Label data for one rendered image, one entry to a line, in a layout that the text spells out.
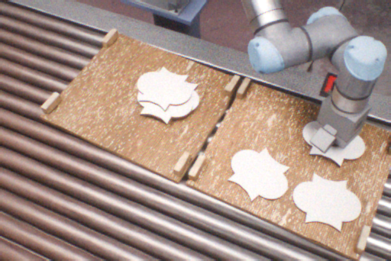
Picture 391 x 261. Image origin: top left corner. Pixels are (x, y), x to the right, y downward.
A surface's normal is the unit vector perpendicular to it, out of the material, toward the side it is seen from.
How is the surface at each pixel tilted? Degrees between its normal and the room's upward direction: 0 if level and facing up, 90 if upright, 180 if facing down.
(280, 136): 0
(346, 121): 90
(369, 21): 0
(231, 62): 0
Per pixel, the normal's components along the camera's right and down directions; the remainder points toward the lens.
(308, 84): -0.03, -0.57
